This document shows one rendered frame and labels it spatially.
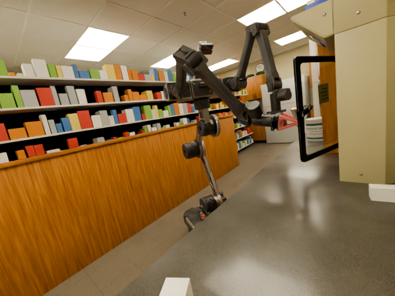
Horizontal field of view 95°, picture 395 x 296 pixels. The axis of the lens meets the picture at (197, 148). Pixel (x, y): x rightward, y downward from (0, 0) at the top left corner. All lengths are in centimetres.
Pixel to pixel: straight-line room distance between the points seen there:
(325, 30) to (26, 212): 216
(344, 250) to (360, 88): 46
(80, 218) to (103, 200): 24
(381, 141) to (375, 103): 11
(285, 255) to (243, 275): 10
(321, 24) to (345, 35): 8
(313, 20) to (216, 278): 76
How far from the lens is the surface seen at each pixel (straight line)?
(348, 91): 75
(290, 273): 43
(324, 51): 114
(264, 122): 90
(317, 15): 79
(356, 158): 78
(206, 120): 152
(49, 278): 230
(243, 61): 147
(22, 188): 202
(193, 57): 94
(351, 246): 51
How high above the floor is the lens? 124
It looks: 10 degrees down
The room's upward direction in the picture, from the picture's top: 10 degrees counter-clockwise
